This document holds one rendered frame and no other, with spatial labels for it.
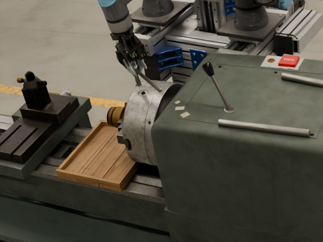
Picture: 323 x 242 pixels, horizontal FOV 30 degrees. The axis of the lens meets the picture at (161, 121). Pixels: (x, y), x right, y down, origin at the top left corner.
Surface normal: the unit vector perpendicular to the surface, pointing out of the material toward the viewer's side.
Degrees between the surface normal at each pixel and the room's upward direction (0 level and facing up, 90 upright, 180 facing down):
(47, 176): 90
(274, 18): 0
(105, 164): 0
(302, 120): 0
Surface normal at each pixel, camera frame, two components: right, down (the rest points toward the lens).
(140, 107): -0.39, -0.33
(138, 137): -0.46, 0.32
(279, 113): -0.17, -0.81
